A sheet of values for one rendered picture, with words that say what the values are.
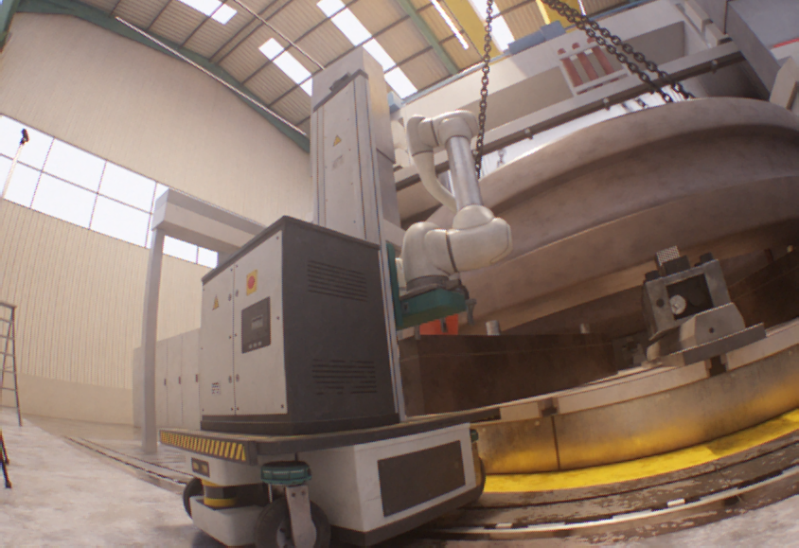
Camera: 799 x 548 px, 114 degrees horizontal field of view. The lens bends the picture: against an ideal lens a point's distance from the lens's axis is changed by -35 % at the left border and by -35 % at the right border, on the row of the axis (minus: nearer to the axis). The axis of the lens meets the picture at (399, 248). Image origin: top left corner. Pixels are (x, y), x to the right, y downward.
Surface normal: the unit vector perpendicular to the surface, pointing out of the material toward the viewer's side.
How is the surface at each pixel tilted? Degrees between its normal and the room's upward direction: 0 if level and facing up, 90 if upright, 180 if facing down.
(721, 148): 90
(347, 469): 90
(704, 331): 90
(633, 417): 90
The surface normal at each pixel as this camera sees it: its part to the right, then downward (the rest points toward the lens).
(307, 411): 0.74, -0.33
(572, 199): -0.62, -0.24
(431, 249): -0.25, -0.35
